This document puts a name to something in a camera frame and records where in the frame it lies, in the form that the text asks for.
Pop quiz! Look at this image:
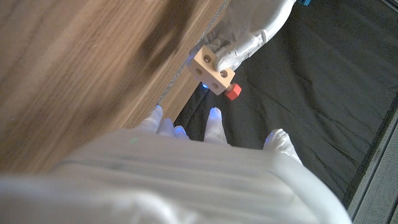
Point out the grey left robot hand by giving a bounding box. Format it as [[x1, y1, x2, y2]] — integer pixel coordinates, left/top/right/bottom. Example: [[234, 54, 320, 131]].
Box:
[[186, 0, 298, 72]]

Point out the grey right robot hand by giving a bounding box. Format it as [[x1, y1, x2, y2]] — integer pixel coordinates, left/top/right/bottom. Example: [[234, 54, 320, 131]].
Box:
[[0, 105, 354, 224]]

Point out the small wooden block with holes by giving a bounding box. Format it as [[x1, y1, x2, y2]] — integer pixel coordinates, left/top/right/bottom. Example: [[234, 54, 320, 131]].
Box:
[[188, 45, 236, 96]]

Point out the red-headed wooden screw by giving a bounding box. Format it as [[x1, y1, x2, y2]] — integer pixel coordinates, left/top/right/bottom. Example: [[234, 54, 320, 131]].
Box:
[[224, 82, 243, 101]]

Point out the black backdrop curtain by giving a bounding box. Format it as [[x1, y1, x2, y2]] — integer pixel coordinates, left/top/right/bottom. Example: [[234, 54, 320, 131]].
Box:
[[174, 0, 398, 208]]

